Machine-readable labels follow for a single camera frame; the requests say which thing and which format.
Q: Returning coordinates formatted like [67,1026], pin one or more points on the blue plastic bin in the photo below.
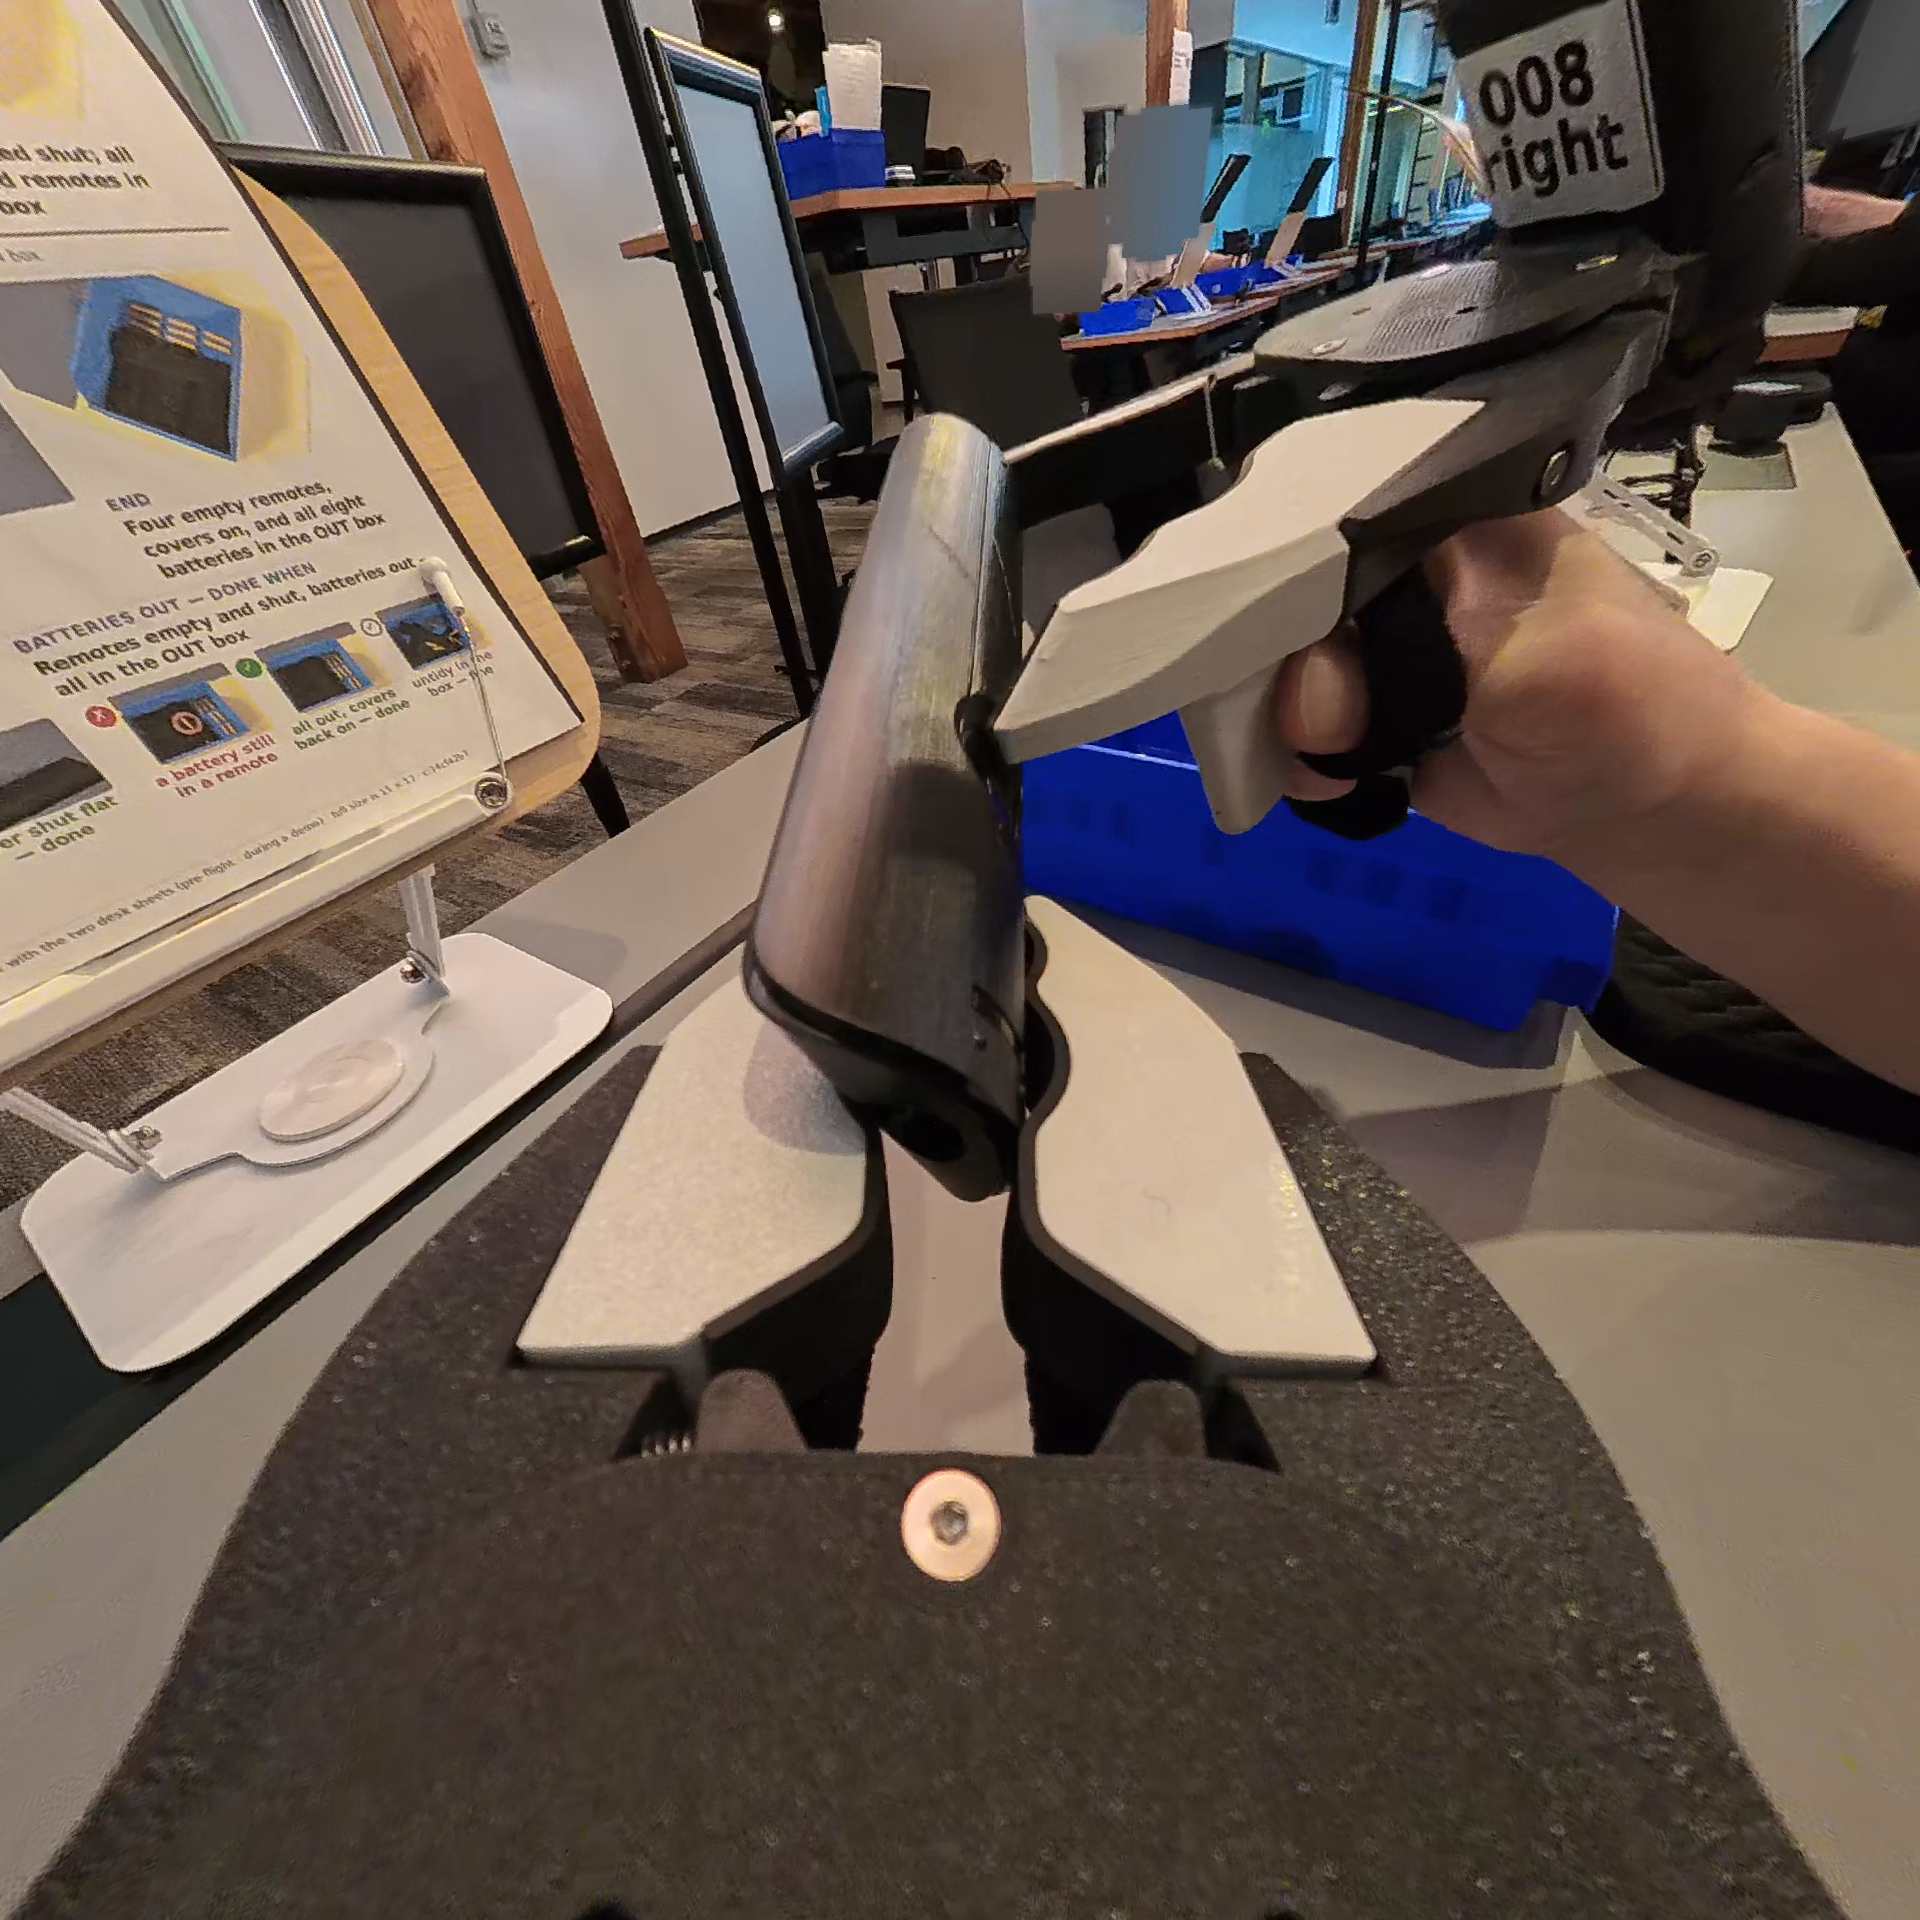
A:
[1323,900]

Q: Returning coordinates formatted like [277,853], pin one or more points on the printed instruction poster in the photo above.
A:
[181,602]

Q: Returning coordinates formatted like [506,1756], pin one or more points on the wooden pillar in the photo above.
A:
[540,361]

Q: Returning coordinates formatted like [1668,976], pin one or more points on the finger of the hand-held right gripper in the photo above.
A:
[1200,556]

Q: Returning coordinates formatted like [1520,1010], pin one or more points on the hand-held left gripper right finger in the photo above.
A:
[1200,1200]

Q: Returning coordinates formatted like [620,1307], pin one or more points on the person's right hand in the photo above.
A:
[1591,706]

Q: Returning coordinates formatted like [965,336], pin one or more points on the black remote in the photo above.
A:
[902,779]

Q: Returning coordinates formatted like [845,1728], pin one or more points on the instruction sheet on stand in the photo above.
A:
[451,451]

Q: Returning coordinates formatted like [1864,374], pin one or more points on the white stand base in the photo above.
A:
[301,1200]

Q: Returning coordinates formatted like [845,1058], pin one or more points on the black mat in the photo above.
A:
[1741,1052]

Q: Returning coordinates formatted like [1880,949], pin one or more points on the black display on stand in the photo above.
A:
[751,240]
[421,300]

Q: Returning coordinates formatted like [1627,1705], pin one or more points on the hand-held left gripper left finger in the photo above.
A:
[691,1229]

